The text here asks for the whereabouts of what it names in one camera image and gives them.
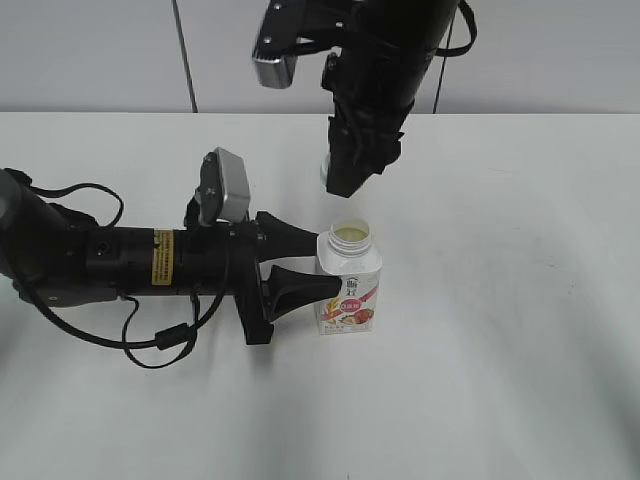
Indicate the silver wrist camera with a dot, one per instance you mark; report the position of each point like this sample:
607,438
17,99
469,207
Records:
294,28
223,192

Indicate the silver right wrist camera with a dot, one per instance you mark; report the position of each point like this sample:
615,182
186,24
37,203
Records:
294,28

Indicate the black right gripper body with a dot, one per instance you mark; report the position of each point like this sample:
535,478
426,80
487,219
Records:
372,91

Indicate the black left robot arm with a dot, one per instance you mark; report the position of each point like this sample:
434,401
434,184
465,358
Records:
59,258

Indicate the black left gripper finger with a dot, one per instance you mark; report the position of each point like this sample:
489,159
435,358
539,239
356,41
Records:
277,239
286,290

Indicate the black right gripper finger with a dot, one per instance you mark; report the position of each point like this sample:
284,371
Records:
386,150
349,165

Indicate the white plastic bottle cap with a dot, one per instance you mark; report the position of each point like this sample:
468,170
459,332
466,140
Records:
324,167

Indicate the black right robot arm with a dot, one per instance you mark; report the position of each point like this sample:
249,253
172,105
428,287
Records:
417,25

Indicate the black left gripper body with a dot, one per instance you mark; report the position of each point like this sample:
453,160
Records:
220,260

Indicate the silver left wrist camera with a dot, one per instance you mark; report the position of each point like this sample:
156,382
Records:
223,192

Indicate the white strawberry drink bottle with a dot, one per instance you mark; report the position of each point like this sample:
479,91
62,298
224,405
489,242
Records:
348,250

